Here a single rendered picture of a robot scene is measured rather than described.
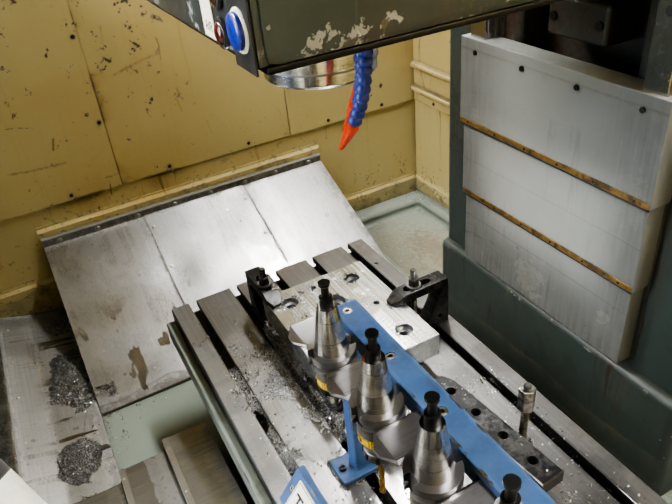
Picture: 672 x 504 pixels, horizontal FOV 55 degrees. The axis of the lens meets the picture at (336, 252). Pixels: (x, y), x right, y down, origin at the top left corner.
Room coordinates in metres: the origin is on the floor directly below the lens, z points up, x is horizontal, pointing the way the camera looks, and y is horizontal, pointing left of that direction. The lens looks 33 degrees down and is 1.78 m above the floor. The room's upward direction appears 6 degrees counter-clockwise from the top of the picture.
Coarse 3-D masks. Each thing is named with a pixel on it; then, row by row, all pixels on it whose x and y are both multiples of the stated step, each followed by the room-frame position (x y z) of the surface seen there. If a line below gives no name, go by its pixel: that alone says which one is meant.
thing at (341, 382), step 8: (360, 360) 0.60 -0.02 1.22; (344, 368) 0.59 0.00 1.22; (352, 368) 0.59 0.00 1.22; (360, 368) 0.59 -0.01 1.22; (328, 376) 0.58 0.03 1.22; (336, 376) 0.58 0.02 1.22; (344, 376) 0.58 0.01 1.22; (352, 376) 0.58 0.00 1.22; (328, 384) 0.57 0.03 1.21; (336, 384) 0.57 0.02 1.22; (344, 384) 0.56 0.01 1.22; (352, 384) 0.56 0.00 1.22; (336, 392) 0.55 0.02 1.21; (344, 392) 0.55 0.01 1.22
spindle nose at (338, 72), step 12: (336, 60) 0.80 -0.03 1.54; (348, 60) 0.80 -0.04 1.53; (288, 72) 0.81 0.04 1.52; (300, 72) 0.80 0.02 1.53; (312, 72) 0.80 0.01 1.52; (324, 72) 0.80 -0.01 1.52; (336, 72) 0.80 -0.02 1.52; (348, 72) 0.81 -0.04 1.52; (276, 84) 0.83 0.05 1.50; (288, 84) 0.81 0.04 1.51; (300, 84) 0.80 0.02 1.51; (312, 84) 0.80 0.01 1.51; (324, 84) 0.80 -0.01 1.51; (336, 84) 0.80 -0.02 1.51
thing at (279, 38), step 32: (160, 0) 0.75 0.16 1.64; (192, 0) 0.63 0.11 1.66; (224, 0) 0.55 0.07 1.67; (256, 0) 0.50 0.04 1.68; (288, 0) 0.51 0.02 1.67; (320, 0) 0.52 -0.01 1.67; (352, 0) 0.53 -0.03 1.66; (384, 0) 0.54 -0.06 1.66; (416, 0) 0.56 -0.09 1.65; (448, 0) 0.57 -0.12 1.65; (480, 0) 0.58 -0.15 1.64; (512, 0) 0.60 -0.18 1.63; (544, 0) 0.62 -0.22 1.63; (256, 32) 0.50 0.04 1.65; (288, 32) 0.51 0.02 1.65; (320, 32) 0.52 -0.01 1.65; (352, 32) 0.53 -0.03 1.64; (384, 32) 0.54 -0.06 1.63; (416, 32) 0.56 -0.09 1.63; (288, 64) 0.51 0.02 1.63
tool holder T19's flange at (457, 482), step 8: (408, 456) 0.44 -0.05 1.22; (408, 464) 0.43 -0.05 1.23; (456, 464) 0.43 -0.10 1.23; (408, 472) 0.42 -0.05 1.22; (456, 472) 0.42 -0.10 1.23; (408, 480) 0.42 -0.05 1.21; (416, 480) 0.41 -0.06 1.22; (456, 480) 0.41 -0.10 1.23; (416, 488) 0.40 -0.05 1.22; (424, 488) 0.40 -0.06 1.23; (432, 488) 0.40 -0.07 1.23; (440, 488) 0.40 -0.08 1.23; (448, 488) 0.40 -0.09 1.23; (456, 488) 0.40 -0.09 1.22; (416, 496) 0.41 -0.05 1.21; (424, 496) 0.40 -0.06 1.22; (432, 496) 0.39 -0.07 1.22; (440, 496) 0.39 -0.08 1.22; (448, 496) 0.40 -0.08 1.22
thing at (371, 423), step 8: (352, 392) 0.54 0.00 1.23; (400, 392) 0.53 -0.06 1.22; (352, 400) 0.53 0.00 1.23; (400, 400) 0.52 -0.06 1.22; (352, 408) 0.52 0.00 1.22; (400, 408) 0.51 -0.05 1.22; (352, 416) 0.52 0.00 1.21; (360, 416) 0.51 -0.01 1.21; (368, 416) 0.50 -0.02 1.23; (376, 416) 0.50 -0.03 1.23; (384, 416) 0.50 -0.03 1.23; (392, 416) 0.50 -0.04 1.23; (400, 416) 0.50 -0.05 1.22; (368, 424) 0.50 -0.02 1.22; (376, 424) 0.49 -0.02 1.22; (384, 424) 0.49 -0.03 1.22; (368, 432) 0.50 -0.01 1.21
